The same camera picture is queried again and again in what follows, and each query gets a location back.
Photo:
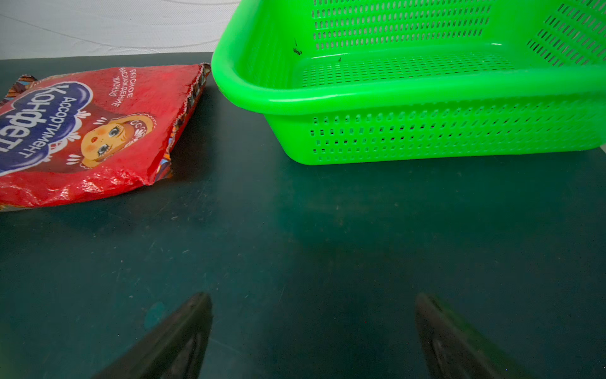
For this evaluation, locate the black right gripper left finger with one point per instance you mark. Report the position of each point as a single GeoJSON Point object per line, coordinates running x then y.
{"type": "Point", "coordinates": [173, 349]}

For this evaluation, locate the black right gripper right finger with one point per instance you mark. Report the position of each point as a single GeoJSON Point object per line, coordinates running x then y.
{"type": "Point", "coordinates": [453, 348]}

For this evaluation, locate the red candy bag with doll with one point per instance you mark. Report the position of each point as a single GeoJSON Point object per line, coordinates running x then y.
{"type": "Point", "coordinates": [85, 136]}

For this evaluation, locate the green plastic basket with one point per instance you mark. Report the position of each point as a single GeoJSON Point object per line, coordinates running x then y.
{"type": "Point", "coordinates": [343, 82]}

